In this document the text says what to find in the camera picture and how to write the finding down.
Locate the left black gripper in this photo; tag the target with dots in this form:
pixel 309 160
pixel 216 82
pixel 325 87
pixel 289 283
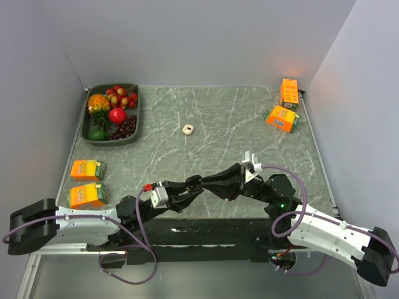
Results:
pixel 178 202

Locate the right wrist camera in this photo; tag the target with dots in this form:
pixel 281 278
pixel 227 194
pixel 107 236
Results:
pixel 251 166

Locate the orange juice box tilted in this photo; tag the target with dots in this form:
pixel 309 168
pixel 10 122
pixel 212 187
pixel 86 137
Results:
pixel 282 118

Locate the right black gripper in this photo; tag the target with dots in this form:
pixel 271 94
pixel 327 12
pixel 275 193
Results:
pixel 226 183

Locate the dark grape bunch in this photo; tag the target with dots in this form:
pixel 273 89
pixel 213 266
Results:
pixel 126 129

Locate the orange juice box left lower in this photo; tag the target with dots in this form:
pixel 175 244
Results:
pixel 88 196

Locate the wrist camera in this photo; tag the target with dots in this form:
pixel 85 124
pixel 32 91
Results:
pixel 251 166
pixel 158 194

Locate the red lychee bunch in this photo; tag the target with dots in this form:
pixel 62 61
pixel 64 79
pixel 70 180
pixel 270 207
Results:
pixel 123 97

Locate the red apple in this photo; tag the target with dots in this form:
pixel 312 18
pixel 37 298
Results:
pixel 117 116

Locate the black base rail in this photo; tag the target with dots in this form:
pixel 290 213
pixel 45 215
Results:
pixel 197 240

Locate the orange juice box left upper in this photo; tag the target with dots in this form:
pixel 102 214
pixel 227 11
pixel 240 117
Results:
pixel 88 170

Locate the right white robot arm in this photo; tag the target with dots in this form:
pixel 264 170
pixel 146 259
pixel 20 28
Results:
pixel 369 251

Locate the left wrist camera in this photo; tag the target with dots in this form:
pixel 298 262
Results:
pixel 158 194

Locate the green avocado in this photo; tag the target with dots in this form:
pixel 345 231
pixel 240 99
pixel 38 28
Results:
pixel 97 135

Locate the orange juice box far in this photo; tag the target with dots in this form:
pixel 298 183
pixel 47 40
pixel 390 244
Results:
pixel 289 98

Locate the beige earbud charging case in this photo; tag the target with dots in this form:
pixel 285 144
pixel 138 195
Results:
pixel 188 129

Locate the black earbud charging case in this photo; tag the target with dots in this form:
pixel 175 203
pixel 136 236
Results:
pixel 193 183

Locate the grey fruit tray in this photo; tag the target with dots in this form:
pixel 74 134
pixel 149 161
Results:
pixel 86 125

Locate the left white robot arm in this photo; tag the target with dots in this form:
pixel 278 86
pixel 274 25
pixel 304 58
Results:
pixel 44 223

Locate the orange pineapple toy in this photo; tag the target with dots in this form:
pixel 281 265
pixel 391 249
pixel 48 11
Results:
pixel 99 107

